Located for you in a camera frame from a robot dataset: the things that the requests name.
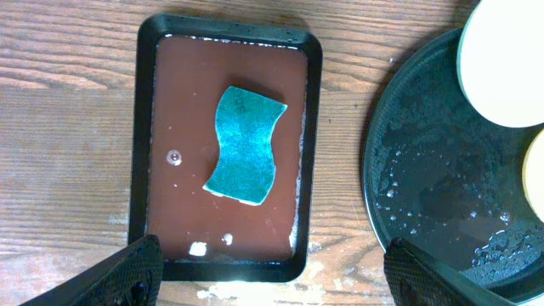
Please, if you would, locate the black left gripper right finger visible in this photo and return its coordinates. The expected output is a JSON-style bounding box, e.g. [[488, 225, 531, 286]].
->
[[384, 237, 513, 306]]

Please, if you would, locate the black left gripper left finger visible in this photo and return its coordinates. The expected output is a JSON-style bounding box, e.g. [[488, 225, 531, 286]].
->
[[21, 235, 163, 306]]

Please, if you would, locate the yellow plate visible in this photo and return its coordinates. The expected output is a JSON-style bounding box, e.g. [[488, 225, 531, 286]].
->
[[522, 131, 544, 221]]

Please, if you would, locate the green scrubbing sponge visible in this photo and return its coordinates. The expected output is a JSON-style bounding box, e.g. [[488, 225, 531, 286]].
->
[[203, 86, 287, 206]]

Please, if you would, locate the pale green plate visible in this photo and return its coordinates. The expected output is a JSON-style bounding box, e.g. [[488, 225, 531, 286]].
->
[[456, 0, 543, 128]]

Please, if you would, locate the round black serving tray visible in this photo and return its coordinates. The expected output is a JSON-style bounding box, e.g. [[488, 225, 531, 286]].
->
[[362, 30, 543, 305]]

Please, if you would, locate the black rectangular water tray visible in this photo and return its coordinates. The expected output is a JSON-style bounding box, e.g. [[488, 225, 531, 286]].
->
[[128, 14, 323, 282]]

